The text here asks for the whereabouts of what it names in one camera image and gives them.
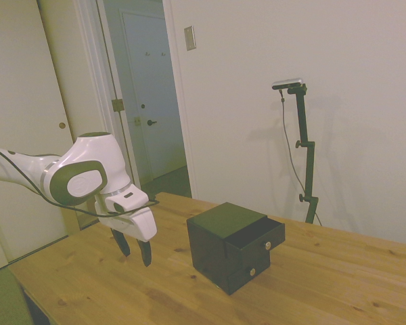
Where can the black camera stand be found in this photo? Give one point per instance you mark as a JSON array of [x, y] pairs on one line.
[[308, 162]]

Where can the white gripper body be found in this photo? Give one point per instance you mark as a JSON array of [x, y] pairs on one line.
[[140, 225]]

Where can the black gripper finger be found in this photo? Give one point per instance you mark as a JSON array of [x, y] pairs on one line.
[[123, 245], [145, 254]]

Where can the black drawer with silver knob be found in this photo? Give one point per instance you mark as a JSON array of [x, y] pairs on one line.
[[257, 237], [250, 276]]

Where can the black drawer cabinet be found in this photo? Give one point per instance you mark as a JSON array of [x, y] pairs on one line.
[[211, 243]]

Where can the beige wall switch plate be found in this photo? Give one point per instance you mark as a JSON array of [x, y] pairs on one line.
[[189, 38]]

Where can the silver stereo camera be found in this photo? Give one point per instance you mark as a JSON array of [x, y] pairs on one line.
[[287, 83]]

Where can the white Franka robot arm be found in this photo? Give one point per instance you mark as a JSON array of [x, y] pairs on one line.
[[88, 152]]

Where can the brass door hinge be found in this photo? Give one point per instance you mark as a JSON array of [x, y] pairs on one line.
[[117, 105]]

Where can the green upholstered chair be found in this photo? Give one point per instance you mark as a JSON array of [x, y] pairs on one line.
[[3, 298]]

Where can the white closet door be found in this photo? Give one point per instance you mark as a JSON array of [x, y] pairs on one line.
[[20, 84]]

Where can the white hallway door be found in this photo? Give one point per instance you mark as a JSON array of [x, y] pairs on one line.
[[155, 84]]

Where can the white open door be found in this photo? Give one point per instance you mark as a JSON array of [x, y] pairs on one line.
[[78, 67]]

